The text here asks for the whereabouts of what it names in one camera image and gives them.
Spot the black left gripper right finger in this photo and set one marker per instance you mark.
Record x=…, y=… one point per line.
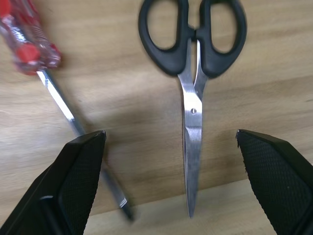
x=278, y=181

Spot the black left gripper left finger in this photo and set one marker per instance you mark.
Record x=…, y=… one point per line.
x=71, y=186

